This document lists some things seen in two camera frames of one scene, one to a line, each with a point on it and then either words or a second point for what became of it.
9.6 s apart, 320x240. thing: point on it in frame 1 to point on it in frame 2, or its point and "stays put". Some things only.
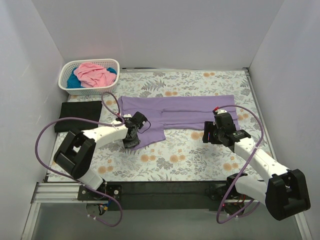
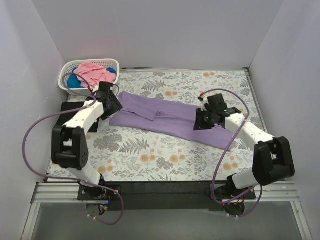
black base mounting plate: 159,196 stays put
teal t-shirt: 74,81 stays put
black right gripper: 207,132 to 202,122
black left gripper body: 131,142 to 114,107
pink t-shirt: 90,75 stays put
